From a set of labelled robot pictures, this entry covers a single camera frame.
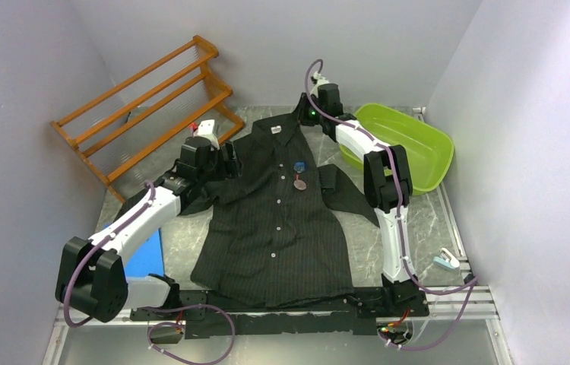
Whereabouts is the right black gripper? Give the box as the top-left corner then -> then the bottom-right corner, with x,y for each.
289,93 -> 326,128

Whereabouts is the black pinstriped shirt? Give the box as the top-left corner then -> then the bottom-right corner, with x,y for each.
113,113 -> 382,309

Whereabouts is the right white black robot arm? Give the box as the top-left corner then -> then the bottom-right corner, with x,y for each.
296,81 -> 420,316

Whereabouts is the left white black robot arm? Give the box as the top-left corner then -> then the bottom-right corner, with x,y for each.
55,136 -> 242,328

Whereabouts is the orange wooden shoe rack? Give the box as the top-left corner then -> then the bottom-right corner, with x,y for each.
50,35 -> 245,202

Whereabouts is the blue flat mat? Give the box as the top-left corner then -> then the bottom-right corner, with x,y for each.
125,230 -> 165,278

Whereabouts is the lime green plastic basin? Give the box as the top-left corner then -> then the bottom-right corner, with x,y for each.
353,103 -> 454,195

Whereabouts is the light blue white clip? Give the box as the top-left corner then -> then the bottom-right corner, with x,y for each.
433,248 -> 461,271

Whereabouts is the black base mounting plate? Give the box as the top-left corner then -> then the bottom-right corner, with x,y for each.
128,287 -> 429,339

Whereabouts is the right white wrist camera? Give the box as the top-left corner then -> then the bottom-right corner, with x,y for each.
310,71 -> 330,96

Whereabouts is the aluminium frame rail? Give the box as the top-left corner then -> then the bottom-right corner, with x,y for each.
68,286 -> 499,325

